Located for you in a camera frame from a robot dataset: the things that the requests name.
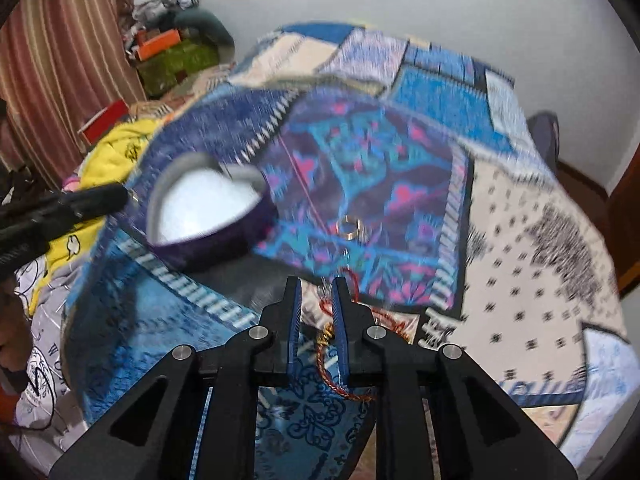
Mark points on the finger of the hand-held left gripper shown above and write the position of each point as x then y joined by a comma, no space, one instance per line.
22,252
85,202

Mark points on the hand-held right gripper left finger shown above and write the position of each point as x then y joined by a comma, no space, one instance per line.
295,320

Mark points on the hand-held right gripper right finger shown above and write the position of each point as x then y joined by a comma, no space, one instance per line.
340,330

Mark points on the purple heart-shaped jewelry box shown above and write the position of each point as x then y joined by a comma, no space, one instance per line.
200,210

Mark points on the yellow cartoon blanket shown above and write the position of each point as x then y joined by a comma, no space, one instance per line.
125,145

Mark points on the red box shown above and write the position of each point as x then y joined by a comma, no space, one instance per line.
105,121

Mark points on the white printed cloth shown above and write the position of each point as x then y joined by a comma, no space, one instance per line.
50,370

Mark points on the striped brown curtain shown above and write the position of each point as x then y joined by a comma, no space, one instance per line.
60,60

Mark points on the beige patterned blanket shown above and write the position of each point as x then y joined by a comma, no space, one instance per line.
195,91

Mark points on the orange box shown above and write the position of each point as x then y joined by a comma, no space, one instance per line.
159,44

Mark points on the blue patchwork printed blanket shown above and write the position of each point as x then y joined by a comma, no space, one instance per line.
500,240

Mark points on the crumpled printed bag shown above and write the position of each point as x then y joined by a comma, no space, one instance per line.
160,5

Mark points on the grey cushion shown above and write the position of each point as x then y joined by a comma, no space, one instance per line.
210,25

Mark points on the brown wooden door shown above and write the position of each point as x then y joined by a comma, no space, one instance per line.
625,220

